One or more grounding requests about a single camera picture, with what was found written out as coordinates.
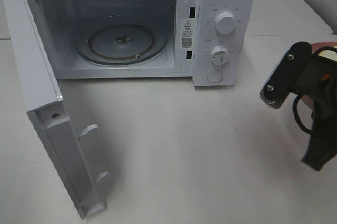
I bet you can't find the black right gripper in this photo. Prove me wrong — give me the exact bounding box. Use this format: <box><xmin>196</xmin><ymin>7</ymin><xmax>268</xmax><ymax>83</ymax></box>
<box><xmin>259</xmin><ymin>42</ymin><xmax>336</xmax><ymax>171</ymax></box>

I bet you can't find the pink plate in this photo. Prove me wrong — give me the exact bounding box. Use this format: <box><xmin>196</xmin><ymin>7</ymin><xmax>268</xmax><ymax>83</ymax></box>
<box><xmin>301</xmin><ymin>42</ymin><xmax>336</xmax><ymax>110</ymax></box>

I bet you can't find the round white door button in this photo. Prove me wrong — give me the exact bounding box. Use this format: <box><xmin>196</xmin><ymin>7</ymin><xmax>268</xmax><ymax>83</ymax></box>
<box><xmin>207</xmin><ymin>70</ymin><xmax>223</xmax><ymax>83</ymax></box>

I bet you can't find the white timer knob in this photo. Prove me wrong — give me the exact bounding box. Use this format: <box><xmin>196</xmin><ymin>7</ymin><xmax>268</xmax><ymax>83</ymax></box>
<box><xmin>210</xmin><ymin>46</ymin><xmax>230</xmax><ymax>66</ymax></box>

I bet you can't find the white microwave door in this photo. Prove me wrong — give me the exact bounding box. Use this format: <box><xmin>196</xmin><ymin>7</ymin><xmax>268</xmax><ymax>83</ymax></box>
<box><xmin>4</xmin><ymin>0</ymin><xmax>105</xmax><ymax>219</ymax></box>

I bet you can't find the toy sandwich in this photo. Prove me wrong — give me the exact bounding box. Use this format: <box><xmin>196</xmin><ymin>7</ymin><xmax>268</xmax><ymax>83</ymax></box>
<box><xmin>315</xmin><ymin>46</ymin><xmax>336</xmax><ymax>81</ymax></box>

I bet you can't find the white upper power knob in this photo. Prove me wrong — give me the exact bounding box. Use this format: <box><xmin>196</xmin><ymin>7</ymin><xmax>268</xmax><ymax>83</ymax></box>
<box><xmin>214</xmin><ymin>10</ymin><xmax>237</xmax><ymax>34</ymax></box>

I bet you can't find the white microwave oven body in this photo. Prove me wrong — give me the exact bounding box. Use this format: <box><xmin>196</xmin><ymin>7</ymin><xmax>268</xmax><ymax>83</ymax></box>
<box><xmin>42</xmin><ymin>0</ymin><xmax>253</xmax><ymax>86</ymax></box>

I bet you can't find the white warning label sticker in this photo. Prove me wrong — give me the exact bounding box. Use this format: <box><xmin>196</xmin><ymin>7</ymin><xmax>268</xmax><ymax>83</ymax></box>
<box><xmin>179</xmin><ymin>18</ymin><xmax>195</xmax><ymax>49</ymax></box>

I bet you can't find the glass microwave turntable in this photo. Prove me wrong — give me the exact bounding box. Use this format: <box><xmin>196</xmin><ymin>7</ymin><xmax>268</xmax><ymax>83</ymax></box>
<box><xmin>75</xmin><ymin>24</ymin><xmax>169</xmax><ymax>66</ymax></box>

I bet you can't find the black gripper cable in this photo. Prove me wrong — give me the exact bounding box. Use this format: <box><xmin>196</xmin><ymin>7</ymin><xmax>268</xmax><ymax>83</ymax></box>
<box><xmin>291</xmin><ymin>46</ymin><xmax>337</xmax><ymax>138</ymax></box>

